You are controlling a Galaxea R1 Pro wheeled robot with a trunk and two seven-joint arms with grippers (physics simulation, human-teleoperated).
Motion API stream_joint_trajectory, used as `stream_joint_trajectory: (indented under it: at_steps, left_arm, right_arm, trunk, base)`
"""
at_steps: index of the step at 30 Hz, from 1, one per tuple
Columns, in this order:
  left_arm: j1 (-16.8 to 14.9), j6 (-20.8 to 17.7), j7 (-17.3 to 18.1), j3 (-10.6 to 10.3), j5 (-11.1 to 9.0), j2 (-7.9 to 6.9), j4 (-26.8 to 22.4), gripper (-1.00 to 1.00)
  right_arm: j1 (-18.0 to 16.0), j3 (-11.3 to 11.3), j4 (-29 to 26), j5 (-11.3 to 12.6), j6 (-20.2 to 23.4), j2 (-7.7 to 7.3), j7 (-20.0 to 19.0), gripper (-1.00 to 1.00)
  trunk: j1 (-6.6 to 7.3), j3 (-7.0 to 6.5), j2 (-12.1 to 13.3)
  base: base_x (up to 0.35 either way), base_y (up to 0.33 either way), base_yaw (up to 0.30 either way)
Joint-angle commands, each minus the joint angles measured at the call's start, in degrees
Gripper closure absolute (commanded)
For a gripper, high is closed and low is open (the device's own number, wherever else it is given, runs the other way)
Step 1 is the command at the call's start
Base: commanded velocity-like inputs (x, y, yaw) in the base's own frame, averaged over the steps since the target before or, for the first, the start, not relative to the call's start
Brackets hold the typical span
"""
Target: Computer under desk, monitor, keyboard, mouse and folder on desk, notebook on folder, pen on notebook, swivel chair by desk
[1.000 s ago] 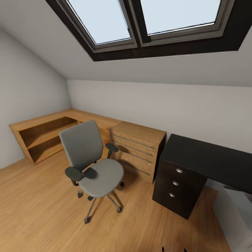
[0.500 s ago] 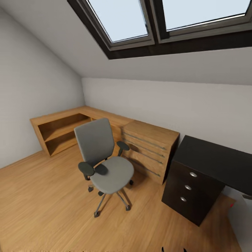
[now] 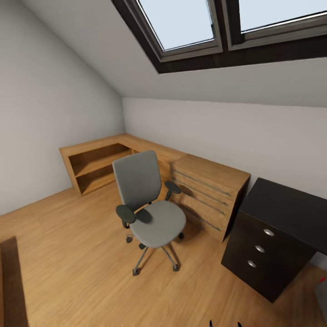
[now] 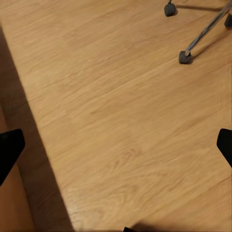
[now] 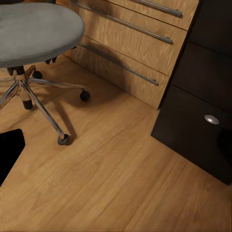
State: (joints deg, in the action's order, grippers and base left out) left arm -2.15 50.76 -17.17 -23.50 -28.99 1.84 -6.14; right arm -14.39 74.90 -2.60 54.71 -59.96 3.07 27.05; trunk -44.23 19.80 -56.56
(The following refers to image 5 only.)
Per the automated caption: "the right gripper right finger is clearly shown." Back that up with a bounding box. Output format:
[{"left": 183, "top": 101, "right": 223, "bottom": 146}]
[{"left": 217, "top": 128, "right": 232, "bottom": 167}]

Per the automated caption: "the swivel chair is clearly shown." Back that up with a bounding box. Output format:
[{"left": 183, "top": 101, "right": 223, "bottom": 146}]
[{"left": 0, "top": 0, "right": 90, "bottom": 145}]

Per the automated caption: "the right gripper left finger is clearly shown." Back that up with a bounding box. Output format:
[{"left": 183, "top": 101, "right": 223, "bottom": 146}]
[{"left": 0, "top": 129, "right": 25, "bottom": 187}]

